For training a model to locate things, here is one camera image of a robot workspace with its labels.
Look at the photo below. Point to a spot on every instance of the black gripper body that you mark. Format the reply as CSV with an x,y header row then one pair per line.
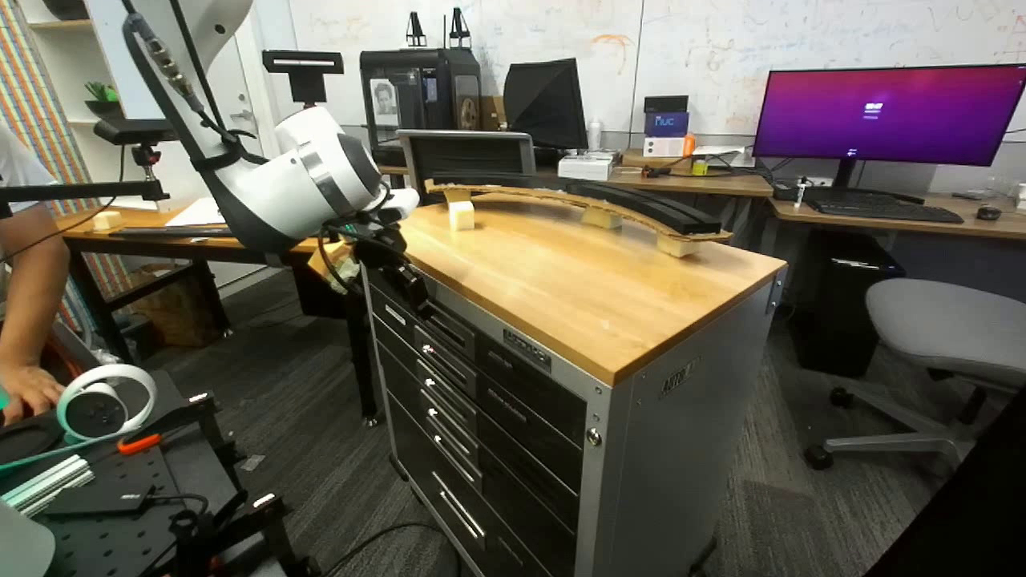
x,y
375,245

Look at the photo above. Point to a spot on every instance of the wide grey tool drawer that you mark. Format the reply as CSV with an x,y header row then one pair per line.
x,y
501,369

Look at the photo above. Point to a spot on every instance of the person forearm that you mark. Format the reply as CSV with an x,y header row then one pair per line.
x,y
34,289

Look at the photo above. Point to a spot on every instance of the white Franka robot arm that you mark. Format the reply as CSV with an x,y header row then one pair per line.
x,y
308,177

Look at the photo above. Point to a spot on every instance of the person hand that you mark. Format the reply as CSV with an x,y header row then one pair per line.
x,y
31,393

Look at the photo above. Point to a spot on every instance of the small wooden block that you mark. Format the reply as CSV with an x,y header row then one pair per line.
x,y
461,212

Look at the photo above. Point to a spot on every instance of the grey framed mesh office chair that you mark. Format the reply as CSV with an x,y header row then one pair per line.
x,y
469,153

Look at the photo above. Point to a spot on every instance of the black equipment box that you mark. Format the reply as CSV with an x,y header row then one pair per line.
x,y
437,97

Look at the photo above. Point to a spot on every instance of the flat white box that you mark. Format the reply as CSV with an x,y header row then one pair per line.
x,y
583,168

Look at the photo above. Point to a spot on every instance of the black computer monitor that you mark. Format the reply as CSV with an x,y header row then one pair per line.
x,y
545,101

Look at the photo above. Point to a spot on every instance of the wooden desk black legs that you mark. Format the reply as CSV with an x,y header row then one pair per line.
x,y
138,225

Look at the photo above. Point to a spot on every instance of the curved black wooden track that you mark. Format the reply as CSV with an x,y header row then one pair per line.
x,y
643,210

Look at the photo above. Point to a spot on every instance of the white tape roll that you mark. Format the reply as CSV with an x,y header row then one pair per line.
x,y
105,369

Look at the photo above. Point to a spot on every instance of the grey tool cabinet wood top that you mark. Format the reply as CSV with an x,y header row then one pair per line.
x,y
684,427

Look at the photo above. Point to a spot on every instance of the small blue box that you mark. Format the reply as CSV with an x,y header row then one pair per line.
x,y
665,115

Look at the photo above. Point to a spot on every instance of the small green plant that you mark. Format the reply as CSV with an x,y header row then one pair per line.
x,y
99,95

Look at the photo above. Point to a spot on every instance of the small yellow object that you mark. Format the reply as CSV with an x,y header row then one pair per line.
x,y
701,168

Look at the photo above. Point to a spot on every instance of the black breadboard table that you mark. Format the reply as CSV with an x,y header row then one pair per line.
x,y
116,515

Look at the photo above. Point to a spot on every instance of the wooden computer desk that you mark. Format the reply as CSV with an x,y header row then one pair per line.
x,y
749,186

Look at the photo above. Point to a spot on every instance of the white shelf unit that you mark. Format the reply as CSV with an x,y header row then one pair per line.
x,y
64,64

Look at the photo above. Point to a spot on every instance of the white shirt sleeve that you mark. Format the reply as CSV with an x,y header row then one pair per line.
x,y
18,164

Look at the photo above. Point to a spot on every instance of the silver aluminium extrusion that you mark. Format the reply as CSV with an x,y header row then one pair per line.
x,y
50,483

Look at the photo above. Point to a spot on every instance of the black PC tower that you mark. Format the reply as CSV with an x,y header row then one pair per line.
x,y
838,307

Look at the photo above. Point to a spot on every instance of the pale round object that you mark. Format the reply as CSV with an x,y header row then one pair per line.
x,y
19,545

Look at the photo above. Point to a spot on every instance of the black keyboard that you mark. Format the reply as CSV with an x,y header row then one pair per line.
x,y
875,206

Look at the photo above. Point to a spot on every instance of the monitor with purple screen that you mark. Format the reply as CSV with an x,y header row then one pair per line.
x,y
886,113

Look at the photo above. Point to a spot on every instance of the grey fabric office chair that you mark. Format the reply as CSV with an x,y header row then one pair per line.
x,y
941,323

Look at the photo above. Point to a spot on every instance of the black stereo camera on stand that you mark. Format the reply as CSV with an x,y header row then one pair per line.
x,y
303,62

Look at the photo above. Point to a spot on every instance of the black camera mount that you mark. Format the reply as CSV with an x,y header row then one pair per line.
x,y
132,130

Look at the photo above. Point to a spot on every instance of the black horizontal mount bar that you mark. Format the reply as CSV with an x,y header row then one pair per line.
x,y
83,191

